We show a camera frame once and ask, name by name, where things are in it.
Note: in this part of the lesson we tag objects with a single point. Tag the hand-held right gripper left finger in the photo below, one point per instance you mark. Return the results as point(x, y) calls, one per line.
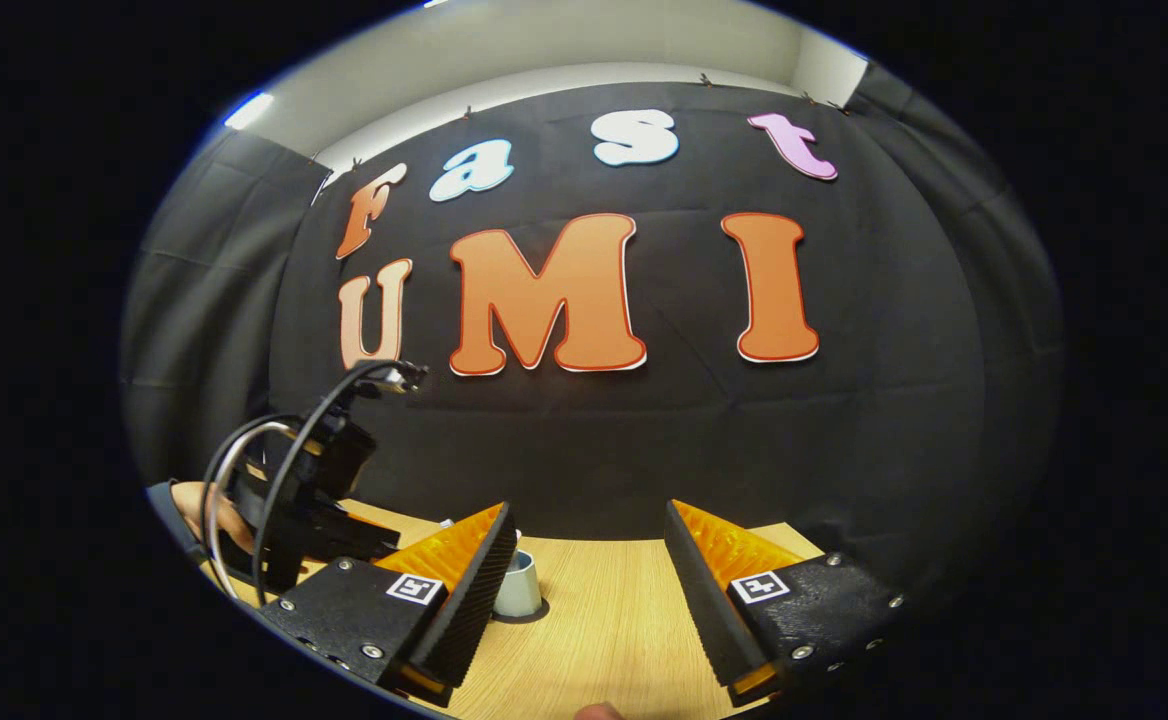
point(469, 600)

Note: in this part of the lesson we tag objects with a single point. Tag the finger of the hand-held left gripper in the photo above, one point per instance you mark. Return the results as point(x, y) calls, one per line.
point(359, 548)
point(359, 523)

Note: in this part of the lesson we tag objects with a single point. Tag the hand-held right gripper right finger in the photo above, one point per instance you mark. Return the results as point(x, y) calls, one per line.
point(709, 610)

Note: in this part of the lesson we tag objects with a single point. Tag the dark brown round coaster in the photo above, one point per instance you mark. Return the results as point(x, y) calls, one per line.
point(541, 614)

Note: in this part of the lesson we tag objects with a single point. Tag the ceiling light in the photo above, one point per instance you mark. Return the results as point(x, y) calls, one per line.
point(249, 110)

